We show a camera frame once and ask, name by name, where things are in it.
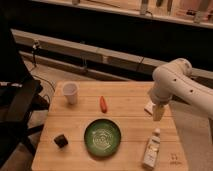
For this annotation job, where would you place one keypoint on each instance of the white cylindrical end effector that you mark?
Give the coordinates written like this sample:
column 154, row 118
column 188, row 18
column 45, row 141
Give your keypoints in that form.
column 158, row 111

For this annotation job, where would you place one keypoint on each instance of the dark brown eraser cube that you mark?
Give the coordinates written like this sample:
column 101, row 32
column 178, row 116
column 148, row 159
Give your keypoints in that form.
column 61, row 141

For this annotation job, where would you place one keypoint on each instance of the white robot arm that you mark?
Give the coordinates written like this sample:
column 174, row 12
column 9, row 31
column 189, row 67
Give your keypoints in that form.
column 173, row 78

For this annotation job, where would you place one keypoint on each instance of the white rectangular block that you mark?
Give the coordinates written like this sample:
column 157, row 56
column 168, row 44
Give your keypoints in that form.
column 149, row 107

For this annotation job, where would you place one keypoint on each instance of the white lotion tube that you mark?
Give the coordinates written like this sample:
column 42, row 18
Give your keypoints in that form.
column 151, row 151

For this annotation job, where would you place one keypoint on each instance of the green round plate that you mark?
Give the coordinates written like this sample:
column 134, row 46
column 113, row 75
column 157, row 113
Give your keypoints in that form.
column 102, row 138

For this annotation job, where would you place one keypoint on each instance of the wooden cutting board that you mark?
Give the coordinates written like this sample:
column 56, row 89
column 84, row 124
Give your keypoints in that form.
column 125, row 106

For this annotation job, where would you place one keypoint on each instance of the white plastic cup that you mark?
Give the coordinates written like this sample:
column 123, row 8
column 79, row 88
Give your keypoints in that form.
column 70, row 91

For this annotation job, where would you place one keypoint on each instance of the black chair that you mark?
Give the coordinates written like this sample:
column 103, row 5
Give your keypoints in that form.
column 14, row 118

